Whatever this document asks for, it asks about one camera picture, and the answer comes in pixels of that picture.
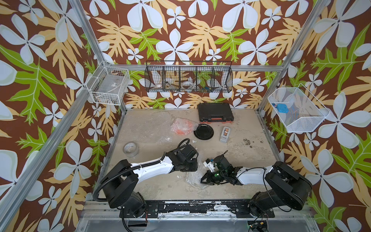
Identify orange plastic plate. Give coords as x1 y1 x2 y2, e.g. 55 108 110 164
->
173 120 194 136

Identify white wire basket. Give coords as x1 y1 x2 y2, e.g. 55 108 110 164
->
268 84 330 133
87 61 130 106

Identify black tool case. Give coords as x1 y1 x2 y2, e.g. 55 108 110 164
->
197 103 234 122

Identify clear tape roll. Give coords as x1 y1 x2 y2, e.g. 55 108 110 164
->
123 142 139 158

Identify grey tape dispenser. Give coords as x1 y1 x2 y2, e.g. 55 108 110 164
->
219 127 231 143

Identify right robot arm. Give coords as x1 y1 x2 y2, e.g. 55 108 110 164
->
201 155 313 217

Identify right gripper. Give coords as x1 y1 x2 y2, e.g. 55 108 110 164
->
197 170 227 186

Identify white wire basket right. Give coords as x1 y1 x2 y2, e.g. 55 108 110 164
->
268 84 330 133

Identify black dinner plate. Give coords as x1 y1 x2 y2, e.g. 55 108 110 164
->
194 124 214 140

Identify clear bubble wrap sheet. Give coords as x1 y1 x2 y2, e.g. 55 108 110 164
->
170 117 199 136

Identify white wire basket left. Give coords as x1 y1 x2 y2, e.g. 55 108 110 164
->
87 61 130 106

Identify blue small object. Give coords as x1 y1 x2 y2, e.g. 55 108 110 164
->
276 103 289 114

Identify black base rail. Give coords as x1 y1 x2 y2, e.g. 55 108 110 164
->
119 199 275 218

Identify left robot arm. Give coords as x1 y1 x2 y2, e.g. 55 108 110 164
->
92 144 199 218

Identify black wire basket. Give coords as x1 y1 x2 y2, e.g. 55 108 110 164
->
144 61 233 93

